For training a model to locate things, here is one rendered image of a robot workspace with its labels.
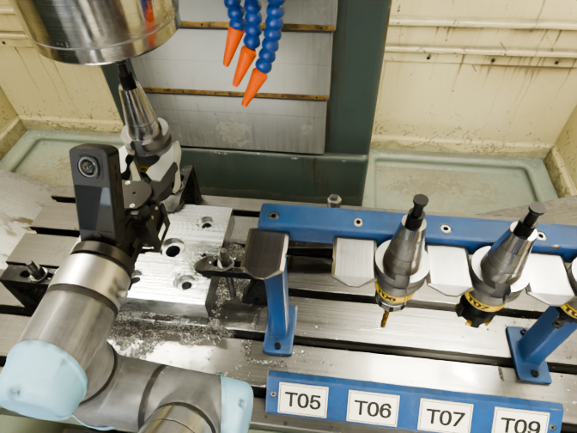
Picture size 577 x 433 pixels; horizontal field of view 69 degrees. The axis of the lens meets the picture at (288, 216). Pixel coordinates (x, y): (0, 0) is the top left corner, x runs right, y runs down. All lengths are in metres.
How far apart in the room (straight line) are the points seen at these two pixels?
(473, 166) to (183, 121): 1.04
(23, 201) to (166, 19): 1.13
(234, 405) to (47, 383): 0.18
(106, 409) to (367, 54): 0.83
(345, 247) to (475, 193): 1.10
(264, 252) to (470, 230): 0.25
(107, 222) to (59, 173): 1.30
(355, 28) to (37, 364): 0.83
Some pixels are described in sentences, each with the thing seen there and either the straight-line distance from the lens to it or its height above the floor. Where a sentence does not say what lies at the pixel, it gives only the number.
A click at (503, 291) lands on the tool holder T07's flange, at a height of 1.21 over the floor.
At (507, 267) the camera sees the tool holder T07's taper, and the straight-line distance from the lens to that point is 0.51.
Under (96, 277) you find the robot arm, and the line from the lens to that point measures 0.48.
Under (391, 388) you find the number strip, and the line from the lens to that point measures 0.72.
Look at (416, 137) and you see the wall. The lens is 1.60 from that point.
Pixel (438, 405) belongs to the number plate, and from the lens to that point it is 0.74.
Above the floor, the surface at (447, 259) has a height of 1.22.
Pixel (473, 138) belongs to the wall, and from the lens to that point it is 1.65.
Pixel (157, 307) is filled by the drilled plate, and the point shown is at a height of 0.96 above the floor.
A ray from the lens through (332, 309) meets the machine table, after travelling 0.84.
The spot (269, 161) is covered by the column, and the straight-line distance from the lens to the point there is 1.19.
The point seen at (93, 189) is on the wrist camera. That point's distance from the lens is 0.50.
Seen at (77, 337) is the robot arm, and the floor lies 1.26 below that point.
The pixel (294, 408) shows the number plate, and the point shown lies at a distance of 0.74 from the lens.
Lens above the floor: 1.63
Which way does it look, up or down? 49 degrees down
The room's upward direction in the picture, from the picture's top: 2 degrees counter-clockwise
